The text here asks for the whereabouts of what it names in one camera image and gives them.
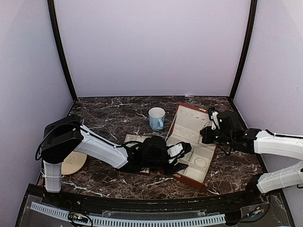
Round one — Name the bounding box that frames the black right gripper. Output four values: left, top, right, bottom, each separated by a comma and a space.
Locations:
201, 126, 234, 148

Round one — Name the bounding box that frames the brown jewelry tray insert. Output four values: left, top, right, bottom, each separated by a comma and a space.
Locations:
124, 134, 166, 175

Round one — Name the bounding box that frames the brown jewelry box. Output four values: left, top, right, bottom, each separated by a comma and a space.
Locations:
166, 102, 217, 189

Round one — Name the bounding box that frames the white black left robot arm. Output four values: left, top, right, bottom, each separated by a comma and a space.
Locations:
35, 114, 192, 206

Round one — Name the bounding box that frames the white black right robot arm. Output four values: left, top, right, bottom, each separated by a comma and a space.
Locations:
200, 108, 303, 205

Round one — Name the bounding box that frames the light blue mug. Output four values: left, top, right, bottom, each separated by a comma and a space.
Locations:
148, 107, 166, 131

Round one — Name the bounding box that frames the beige round plate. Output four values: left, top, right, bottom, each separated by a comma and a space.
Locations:
62, 151, 87, 175

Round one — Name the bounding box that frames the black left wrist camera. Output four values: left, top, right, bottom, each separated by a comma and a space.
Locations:
167, 142, 192, 159

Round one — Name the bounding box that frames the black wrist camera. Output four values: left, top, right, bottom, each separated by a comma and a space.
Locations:
167, 142, 192, 159
208, 107, 220, 130

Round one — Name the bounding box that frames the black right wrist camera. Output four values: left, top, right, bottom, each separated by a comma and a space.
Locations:
208, 107, 220, 130

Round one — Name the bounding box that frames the black front table rail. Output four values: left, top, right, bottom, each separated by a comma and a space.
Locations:
20, 178, 285, 212

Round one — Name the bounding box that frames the white slotted cable duct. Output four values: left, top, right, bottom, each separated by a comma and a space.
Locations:
30, 202, 226, 227

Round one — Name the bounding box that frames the black right corner post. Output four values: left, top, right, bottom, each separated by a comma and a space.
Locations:
229, 0, 258, 102

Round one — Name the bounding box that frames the black corner post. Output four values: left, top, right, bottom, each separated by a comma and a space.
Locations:
229, 0, 258, 102
47, 0, 78, 102

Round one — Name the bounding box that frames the black left corner post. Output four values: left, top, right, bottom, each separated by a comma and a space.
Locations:
47, 0, 78, 102

